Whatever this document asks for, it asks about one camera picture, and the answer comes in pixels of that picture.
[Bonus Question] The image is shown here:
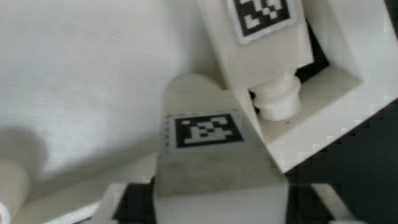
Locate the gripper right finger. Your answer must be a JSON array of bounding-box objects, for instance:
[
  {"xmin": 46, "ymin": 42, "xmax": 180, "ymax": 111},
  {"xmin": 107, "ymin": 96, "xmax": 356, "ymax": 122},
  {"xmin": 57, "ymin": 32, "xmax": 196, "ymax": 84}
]
[{"xmin": 286, "ymin": 183, "xmax": 356, "ymax": 224}]

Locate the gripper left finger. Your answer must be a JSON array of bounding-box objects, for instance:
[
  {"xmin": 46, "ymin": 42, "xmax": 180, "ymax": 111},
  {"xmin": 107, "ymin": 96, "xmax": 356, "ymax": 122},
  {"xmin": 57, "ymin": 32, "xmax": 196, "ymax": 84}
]
[{"xmin": 89, "ymin": 183, "xmax": 157, "ymax": 224}]

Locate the white table leg with tag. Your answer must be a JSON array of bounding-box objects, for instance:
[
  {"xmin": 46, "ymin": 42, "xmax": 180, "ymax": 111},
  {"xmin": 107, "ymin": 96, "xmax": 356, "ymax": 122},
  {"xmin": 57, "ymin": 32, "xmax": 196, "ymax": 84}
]
[{"xmin": 153, "ymin": 74, "xmax": 288, "ymax": 224}]

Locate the white square tabletop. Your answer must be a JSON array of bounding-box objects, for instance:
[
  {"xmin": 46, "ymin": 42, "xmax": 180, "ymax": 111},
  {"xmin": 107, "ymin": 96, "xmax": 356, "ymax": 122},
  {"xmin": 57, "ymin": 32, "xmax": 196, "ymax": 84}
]
[{"xmin": 0, "ymin": 0, "xmax": 269, "ymax": 224}]

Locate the white table leg left rear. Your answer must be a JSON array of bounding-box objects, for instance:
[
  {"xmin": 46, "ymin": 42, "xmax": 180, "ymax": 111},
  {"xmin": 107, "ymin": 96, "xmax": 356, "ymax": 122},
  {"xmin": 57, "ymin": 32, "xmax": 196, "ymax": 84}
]
[{"xmin": 197, "ymin": 0, "xmax": 315, "ymax": 121}]

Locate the white obstacle fence right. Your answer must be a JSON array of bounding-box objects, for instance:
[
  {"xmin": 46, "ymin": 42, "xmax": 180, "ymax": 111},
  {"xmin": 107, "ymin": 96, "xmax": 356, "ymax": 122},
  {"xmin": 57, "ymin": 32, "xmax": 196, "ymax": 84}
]
[{"xmin": 261, "ymin": 0, "xmax": 398, "ymax": 170}]

